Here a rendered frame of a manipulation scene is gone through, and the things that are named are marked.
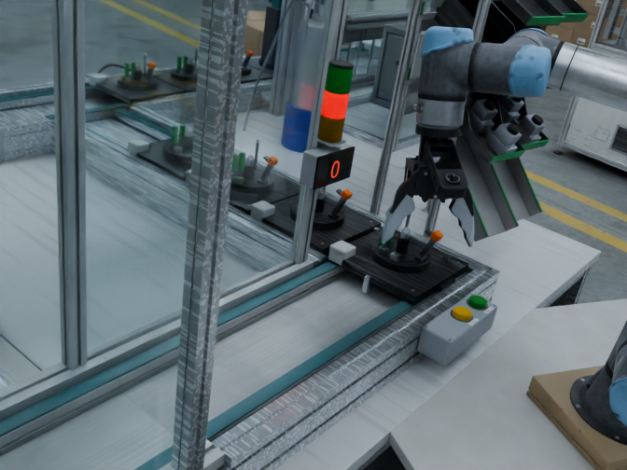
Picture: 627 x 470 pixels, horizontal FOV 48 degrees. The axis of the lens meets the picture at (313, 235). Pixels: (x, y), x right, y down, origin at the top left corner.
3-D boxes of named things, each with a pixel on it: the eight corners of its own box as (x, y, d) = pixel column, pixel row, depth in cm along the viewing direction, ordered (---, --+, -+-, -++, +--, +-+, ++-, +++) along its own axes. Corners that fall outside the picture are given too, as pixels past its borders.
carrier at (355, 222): (380, 229, 181) (389, 185, 175) (322, 256, 163) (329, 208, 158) (309, 196, 193) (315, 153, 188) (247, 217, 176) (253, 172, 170)
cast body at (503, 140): (510, 156, 171) (528, 135, 166) (500, 158, 168) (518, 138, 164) (489, 131, 174) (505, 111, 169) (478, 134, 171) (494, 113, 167)
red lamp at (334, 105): (350, 117, 142) (354, 93, 139) (335, 120, 138) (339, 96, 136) (330, 109, 144) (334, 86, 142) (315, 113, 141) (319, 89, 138)
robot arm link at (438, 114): (471, 103, 109) (420, 100, 108) (467, 132, 111) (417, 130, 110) (457, 98, 116) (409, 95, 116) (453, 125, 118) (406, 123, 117)
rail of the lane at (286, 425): (489, 306, 172) (501, 268, 167) (226, 506, 108) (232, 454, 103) (469, 297, 175) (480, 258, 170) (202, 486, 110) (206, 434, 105)
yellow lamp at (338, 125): (346, 140, 144) (350, 117, 142) (331, 145, 140) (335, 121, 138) (327, 132, 146) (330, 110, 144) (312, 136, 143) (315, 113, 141)
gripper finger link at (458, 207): (476, 228, 123) (451, 186, 120) (487, 239, 117) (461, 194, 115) (461, 239, 123) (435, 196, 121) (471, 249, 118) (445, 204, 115)
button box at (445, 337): (492, 328, 156) (498, 305, 153) (444, 366, 141) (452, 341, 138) (464, 314, 159) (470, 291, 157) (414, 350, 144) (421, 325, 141)
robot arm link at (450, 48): (472, 28, 104) (417, 24, 107) (463, 103, 107) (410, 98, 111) (484, 29, 111) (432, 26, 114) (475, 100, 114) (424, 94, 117)
